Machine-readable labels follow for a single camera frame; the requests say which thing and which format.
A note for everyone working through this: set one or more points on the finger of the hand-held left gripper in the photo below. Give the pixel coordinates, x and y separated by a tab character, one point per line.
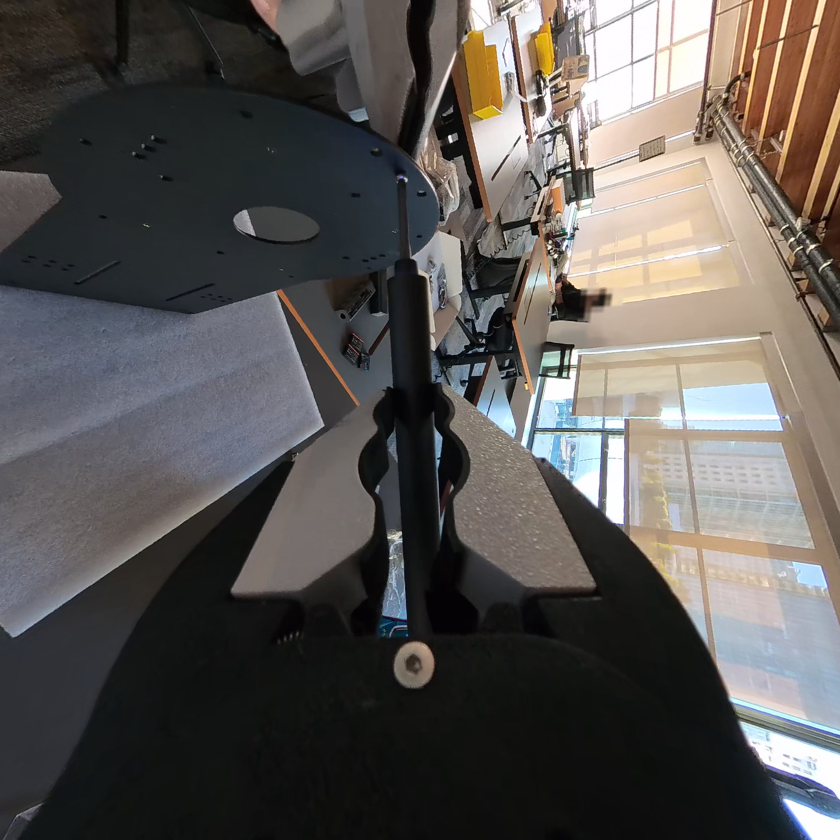
377	65
449	65

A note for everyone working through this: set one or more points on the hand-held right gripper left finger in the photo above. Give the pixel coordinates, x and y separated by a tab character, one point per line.
308	525

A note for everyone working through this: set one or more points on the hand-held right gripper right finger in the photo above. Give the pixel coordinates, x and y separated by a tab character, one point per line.
518	525

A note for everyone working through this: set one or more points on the black screwdriver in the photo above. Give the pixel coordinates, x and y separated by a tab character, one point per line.
413	394

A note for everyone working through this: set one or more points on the black metal base plate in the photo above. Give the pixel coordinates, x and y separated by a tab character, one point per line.
164	216

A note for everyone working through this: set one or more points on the grey desk with wood edge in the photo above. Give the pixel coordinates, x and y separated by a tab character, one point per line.
535	308
505	407
502	138

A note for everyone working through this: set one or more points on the yellow storage bin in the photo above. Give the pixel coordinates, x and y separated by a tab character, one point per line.
543	47
484	75

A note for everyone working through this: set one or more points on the cardboard box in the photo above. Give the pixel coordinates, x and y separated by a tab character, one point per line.
575	68

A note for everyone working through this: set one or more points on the black mesh office chair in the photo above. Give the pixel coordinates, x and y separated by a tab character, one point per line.
579	186
556	361

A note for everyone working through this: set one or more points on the white foam sheet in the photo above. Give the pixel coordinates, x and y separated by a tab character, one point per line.
131	426

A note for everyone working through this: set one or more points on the white open box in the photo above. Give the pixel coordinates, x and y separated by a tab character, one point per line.
446	308

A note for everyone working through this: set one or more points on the metal ceiling pipes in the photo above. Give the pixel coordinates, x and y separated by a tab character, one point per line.
774	197

